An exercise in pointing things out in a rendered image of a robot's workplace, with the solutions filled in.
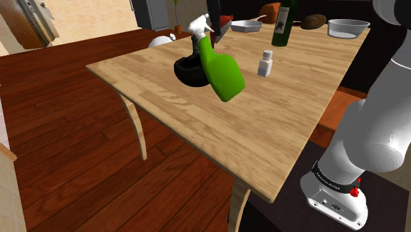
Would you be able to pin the white salt shaker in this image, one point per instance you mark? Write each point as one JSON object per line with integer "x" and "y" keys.
{"x": 265, "y": 67}

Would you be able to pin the light wooden table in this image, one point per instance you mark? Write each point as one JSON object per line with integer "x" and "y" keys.
{"x": 257, "y": 128}

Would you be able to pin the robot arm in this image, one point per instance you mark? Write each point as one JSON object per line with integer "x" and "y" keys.
{"x": 369, "y": 138}

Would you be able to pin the green spray bottle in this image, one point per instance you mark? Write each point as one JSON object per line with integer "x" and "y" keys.
{"x": 221, "y": 74}

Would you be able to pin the grey refrigerator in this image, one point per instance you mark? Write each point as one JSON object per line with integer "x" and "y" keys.
{"x": 151, "y": 14}

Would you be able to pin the grey bowl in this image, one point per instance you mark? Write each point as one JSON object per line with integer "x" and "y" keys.
{"x": 348, "y": 32}

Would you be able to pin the black bowl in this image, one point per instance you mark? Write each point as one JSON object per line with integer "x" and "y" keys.
{"x": 187, "y": 72}

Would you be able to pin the plant in orange pot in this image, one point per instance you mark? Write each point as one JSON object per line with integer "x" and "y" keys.
{"x": 178, "y": 29}

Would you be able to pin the white rounded object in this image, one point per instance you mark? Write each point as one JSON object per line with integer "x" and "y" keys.
{"x": 160, "y": 41}

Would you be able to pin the brown bread loaf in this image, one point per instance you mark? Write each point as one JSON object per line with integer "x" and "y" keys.
{"x": 314, "y": 22}

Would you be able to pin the dark green wine bottle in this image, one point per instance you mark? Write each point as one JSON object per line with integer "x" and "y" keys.
{"x": 282, "y": 35}

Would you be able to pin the dark robot stand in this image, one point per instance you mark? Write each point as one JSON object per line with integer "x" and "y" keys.
{"x": 282, "y": 213}

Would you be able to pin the grey shallow dish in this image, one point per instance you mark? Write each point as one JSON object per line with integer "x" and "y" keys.
{"x": 245, "y": 26}

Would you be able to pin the white spoon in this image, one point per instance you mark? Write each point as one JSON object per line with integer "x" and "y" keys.
{"x": 259, "y": 17}

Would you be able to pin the dark grey pestle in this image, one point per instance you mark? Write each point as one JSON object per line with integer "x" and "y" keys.
{"x": 195, "y": 45}

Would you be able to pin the orange brown rounded lump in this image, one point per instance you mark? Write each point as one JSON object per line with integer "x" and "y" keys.
{"x": 270, "y": 12}

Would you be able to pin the brown wooden door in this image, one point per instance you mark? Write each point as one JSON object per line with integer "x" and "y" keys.
{"x": 25, "y": 22}

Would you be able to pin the black and red tool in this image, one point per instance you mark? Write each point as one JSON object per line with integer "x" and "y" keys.
{"x": 214, "y": 16}

